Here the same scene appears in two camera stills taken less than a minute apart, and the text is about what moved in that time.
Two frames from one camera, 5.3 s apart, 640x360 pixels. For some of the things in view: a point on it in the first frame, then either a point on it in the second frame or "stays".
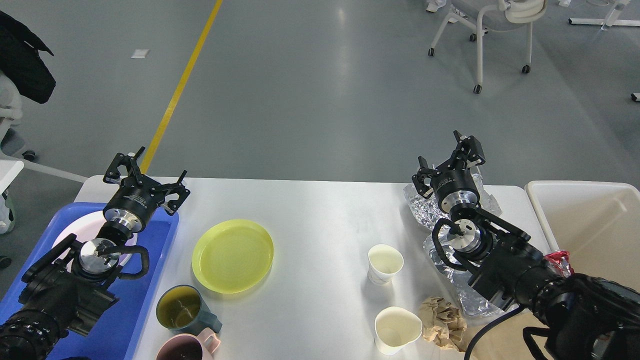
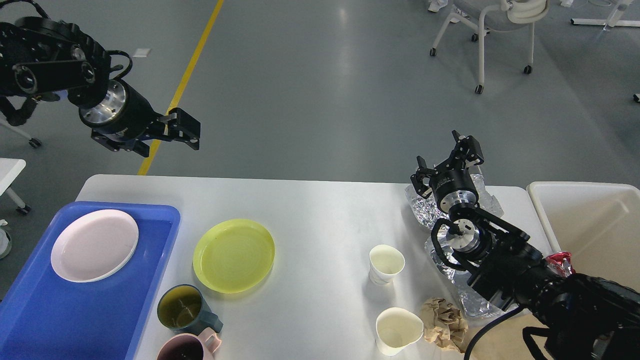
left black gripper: x=133 y=203 to x=125 y=114
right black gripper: x=453 y=183 stays
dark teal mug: x=181 y=308 stays
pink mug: x=184 y=346 stays
